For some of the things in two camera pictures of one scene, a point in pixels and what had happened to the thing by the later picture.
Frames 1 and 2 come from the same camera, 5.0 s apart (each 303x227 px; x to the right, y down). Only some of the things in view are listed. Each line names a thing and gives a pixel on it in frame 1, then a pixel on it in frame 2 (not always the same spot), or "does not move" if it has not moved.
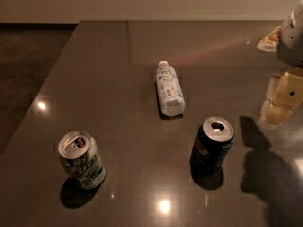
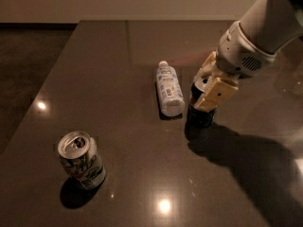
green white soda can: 82,159 does not move
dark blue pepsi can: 213,140 to 197,117
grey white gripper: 292,42 to 239,55
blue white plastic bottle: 170,92 does not move
